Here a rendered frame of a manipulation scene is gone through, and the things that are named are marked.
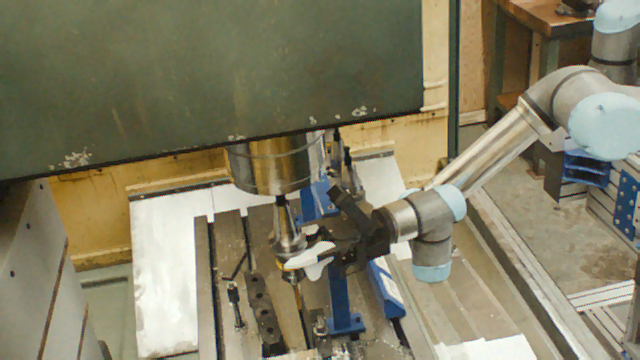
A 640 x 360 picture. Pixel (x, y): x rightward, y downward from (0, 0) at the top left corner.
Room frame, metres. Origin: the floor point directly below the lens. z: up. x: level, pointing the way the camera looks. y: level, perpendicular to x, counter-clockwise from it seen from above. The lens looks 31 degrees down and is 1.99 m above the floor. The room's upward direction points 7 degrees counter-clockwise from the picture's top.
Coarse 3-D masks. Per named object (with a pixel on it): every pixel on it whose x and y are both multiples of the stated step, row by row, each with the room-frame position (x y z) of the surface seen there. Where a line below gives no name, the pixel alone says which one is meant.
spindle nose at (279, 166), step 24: (240, 144) 0.86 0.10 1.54; (264, 144) 0.84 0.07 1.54; (288, 144) 0.85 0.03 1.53; (312, 144) 0.87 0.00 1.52; (240, 168) 0.86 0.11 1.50; (264, 168) 0.85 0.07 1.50; (288, 168) 0.85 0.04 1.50; (312, 168) 0.87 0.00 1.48; (264, 192) 0.85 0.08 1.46; (288, 192) 0.85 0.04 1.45
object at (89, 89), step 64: (0, 0) 0.77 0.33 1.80; (64, 0) 0.77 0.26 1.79; (128, 0) 0.78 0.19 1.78; (192, 0) 0.79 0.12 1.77; (256, 0) 0.80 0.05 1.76; (320, 0) 0.81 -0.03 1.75; (384, 0) 0.82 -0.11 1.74; (0, 64) 0.76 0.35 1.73; (64, 64) 0.77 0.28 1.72; (128, 64) 0.78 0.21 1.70; (192, 64) 0.79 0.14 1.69; (256, 64) 0.80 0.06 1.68; (320, 64) 0.81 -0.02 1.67; (384, 64) 0.82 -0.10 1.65; (0, 128) 0.76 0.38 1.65; (64, 128) 0.77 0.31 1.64; (128, 128) 0.78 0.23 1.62; (192, 128) 0.79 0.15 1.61; (256, 128) 0.80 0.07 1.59; (320, 128) 0.81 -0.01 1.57
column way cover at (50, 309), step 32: (32, 192) 1.01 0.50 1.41; (0, 224) 0.91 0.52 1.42; (32, 224) 0.96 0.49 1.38; (0, 256) 0.82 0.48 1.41; (32, 256) 0.91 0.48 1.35; (64, 256) 1.05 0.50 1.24; (0, 288) 0.76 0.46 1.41; (32, 288) 0.86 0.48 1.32; (64, 288) 1.01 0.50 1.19; (0, 320) 0.72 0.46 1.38; (32, 320) 0.81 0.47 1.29; (64, 320) 0.95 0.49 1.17; (0, 352) 0.68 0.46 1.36; (32, 352) 0.77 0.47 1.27; (64, 352) 0.89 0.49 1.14; (96, 352) 1.06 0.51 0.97
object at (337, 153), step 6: (342, 138) 1.30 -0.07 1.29; (336, 144) 1.29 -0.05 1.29; (342, 144) 1.29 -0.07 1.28; (330, 150) 1.30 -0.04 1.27; (336, 150) 1.29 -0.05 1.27; (342, 150) 1.29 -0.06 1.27; (330, 156) 1.30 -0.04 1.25; (336, 156) 1.29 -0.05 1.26; (342, 156) 1.29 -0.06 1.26; (330, 162) 1.30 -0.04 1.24; (336, 162) 1.28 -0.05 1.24; (336, 168) 1.28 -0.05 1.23
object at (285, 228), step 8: (288, 200) 0.93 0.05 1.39; (280, 208) 0.91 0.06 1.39; (288, 208) 0.92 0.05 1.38; (280, 216) 0.91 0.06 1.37; (288, 216) 0.91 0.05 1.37; (280, 224) 0.91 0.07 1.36; (288, 224) 0.91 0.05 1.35; (296, 224) 0.92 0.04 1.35; (280, 232) 0.91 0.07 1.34; (288, 232) 0.91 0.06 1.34; (296, 232) 0.91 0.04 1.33; (280, 240) 0.91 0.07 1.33; (288, 240) 0.90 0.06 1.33
